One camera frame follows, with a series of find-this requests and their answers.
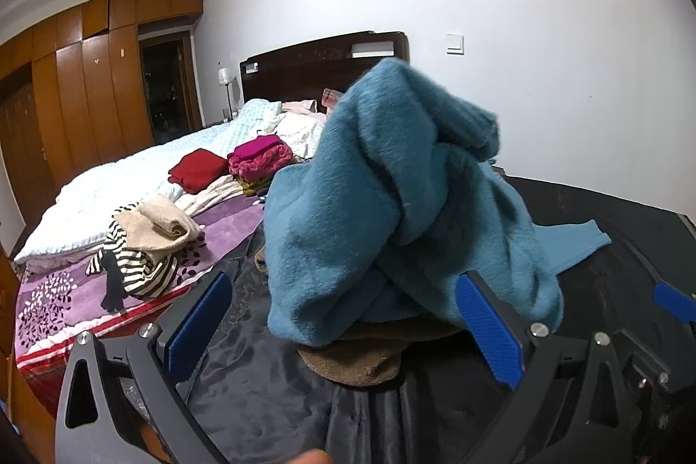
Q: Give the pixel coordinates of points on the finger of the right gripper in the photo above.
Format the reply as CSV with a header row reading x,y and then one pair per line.
x,y
675,302

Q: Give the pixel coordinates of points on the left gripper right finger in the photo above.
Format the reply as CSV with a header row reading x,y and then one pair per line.
x,y
567,402

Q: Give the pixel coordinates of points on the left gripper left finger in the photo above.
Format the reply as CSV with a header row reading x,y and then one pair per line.
x,y
97,424

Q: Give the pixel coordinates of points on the blue fuzzy sweater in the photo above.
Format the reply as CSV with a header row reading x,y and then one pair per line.
x,y
399,200

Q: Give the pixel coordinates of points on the person left hand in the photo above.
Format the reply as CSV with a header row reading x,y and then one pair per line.
x,y
314,456

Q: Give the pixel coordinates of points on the striped black white garment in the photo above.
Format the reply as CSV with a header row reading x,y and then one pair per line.
x,y
129,273

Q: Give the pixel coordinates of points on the beige folded garment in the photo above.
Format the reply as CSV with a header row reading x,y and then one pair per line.
x,y
157,228

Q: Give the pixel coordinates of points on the brown knit sweater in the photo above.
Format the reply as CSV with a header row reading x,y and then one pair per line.
x,y
369,354

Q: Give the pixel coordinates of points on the red folded garment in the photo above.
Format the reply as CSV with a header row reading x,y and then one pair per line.
x,y
197,170

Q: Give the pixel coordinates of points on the magenta fuzzy garment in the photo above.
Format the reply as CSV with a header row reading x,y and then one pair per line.
x,y
259,158

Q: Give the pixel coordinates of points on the wooden wardrobe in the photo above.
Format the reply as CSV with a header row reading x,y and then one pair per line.
x,y
72,94

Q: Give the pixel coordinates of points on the bedside table lamp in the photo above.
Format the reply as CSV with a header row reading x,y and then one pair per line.
x,y
225,80

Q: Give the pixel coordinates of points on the pink pillow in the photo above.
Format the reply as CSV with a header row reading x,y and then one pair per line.
x,y
327,103

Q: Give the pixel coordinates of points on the dark wooden headboard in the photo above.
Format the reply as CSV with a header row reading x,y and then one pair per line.
x,y
308,70

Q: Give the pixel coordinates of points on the white wall switch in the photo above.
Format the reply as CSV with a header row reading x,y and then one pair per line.
x,y
454,44

